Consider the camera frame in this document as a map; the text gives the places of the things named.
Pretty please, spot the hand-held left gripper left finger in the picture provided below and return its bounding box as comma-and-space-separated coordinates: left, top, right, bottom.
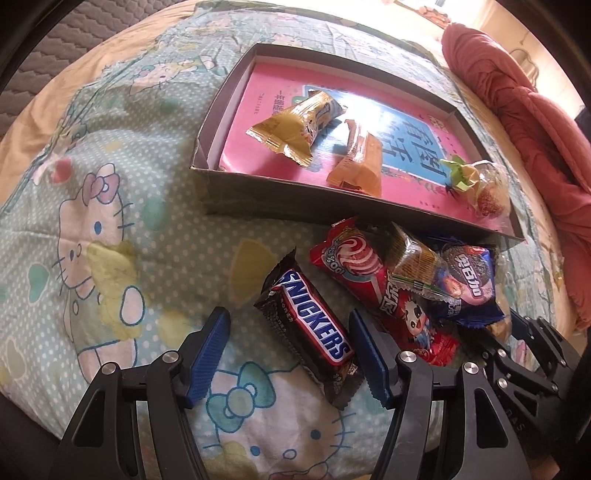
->
48, 306, 232, 480

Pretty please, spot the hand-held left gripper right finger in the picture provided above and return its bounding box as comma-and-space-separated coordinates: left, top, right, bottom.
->
348, 308, 532, 480

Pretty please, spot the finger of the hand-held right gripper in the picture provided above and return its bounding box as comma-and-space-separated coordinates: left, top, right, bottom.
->
512, 316, 580, 388
480, 339, 561, 402

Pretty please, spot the brown chocolate bar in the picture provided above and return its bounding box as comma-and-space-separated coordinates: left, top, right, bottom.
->
254, 249, 363, 410

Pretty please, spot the blue cookie packet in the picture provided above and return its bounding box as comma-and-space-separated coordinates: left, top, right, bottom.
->
427, 242, 507, 329

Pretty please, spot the red snack packet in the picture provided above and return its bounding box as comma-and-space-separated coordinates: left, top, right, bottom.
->
308, 216, 462, 367

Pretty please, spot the clear packet with brown cake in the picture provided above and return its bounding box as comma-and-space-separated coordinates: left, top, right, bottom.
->
387, 223, 462, 303

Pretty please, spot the clear packet with reddish snack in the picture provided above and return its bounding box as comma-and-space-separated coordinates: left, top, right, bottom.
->
455, 159, 514, 228

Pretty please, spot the green yellow candy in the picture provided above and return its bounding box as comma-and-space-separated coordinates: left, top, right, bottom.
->
438, 156, 478, 197

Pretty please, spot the orange snack packet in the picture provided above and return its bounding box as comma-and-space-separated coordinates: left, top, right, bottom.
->
327, 119, 385, 198

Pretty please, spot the yellow snack packet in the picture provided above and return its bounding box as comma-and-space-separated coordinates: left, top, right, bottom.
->
246, 90, 348, 169

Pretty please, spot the shallow cardboard box pink bottom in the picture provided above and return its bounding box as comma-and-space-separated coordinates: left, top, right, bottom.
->
188, 42, 527, 243

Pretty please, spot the cartoon cat printed blanket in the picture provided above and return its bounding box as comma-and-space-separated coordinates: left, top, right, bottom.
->
0, 0, 568, 480

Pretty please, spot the red quilt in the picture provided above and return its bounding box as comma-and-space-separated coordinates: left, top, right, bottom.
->
441, 23, 591, 333

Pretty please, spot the grey quilted headboard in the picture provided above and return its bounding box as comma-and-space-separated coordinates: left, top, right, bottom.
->
9, 0, 199, 107

